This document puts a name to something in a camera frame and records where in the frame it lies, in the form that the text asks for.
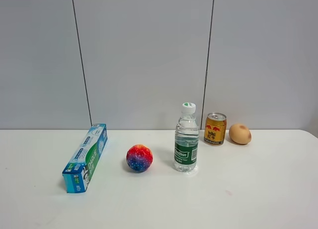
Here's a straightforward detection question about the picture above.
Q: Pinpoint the blue white toothpaste box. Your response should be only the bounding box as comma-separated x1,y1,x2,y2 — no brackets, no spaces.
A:
62,124,108,193

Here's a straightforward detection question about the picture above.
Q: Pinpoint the clear water bottle green label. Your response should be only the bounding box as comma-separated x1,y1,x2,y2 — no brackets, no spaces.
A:
174,102,199,172

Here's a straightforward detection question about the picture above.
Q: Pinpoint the rainbow spiky ball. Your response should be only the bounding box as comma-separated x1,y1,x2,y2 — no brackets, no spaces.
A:
126,144,153,173

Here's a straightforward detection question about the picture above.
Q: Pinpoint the gold energy drink can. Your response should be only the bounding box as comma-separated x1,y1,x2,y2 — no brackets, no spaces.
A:
204,112,227,146

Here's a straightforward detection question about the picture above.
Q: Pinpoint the tan brown-spotted egg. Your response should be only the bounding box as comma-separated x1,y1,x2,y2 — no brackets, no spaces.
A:
229,123,252,145

